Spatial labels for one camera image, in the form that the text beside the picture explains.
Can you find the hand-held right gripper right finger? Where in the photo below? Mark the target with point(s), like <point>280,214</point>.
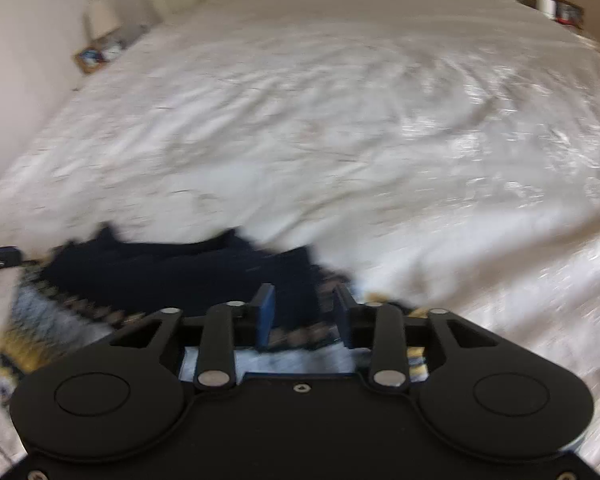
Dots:
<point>343,316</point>

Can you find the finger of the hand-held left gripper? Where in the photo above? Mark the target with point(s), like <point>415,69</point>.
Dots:
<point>0,258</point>

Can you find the cream embroidered bedspread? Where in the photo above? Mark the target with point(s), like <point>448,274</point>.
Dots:
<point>330,135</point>

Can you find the white table lamp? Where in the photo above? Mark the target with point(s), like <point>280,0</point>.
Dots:
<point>101,19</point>

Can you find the dark picture frame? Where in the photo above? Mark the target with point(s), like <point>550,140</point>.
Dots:
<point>569,12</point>

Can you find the wooden photo frame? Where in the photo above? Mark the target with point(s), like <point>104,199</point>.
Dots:
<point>90,57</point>

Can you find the patterned knit sweater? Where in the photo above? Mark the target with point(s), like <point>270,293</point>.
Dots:
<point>180,275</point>

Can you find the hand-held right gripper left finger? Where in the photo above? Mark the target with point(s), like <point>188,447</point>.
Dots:
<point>265,312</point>

